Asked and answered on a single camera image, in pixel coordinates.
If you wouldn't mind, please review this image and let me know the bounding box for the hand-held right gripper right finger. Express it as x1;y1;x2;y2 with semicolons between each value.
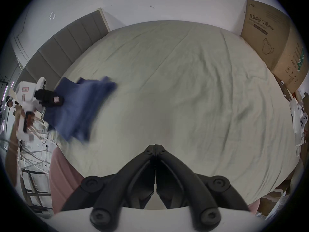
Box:
155;145;250;232

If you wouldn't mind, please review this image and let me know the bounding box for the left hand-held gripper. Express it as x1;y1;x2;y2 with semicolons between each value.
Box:
11;77;65;142

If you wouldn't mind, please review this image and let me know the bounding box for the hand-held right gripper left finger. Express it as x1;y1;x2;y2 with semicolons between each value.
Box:
60;145;155;232

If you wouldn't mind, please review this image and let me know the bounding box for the dark blue shirt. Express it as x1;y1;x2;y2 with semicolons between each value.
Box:
43;76;119;144

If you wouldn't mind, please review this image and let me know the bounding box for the person's left forearm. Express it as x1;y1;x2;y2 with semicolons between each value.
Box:
5;120;23;188

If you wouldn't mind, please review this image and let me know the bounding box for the person's left hand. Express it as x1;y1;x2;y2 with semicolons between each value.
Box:
24;111;37;133

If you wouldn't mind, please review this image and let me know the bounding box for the grey padded headboard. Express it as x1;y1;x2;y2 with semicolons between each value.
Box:
18;8;111;92

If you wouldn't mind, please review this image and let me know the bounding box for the person's body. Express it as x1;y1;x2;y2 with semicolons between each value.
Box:
49;148;261;215

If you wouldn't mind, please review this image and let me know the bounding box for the bed with beige sheet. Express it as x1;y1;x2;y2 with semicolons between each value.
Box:
52;21;302;203

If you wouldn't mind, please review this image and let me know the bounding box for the spare white gripper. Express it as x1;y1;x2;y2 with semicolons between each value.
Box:
290;98;309;147

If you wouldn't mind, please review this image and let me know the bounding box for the brown printed carton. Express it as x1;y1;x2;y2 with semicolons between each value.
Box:
240;0;309;94

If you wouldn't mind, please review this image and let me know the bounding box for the metal frame rack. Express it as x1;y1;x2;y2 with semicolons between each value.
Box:
18;151;52;213

